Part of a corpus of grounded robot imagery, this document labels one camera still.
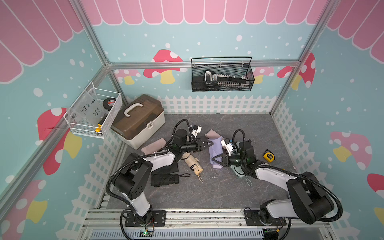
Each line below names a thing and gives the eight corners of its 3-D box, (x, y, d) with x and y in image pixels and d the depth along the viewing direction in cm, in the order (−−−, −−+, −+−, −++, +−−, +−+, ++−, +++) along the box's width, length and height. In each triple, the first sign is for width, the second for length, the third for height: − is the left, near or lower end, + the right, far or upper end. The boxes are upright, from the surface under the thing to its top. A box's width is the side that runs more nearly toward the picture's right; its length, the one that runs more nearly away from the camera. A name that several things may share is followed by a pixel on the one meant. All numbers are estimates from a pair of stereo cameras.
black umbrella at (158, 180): (151, 186, 86) (149, 184, 84) (153, 175, 91) (151, 173, 88) (189, 186, 86) (189, 184, 84) (190, 175, 91) (190, 173, 88)
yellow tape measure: (269, 163, 95) (270, 161, 93) (260, 154, 100) (261, 152, 97) (275, 159, 98) (277, 157, 95) (266, 150, 102) (268, 148, 100)
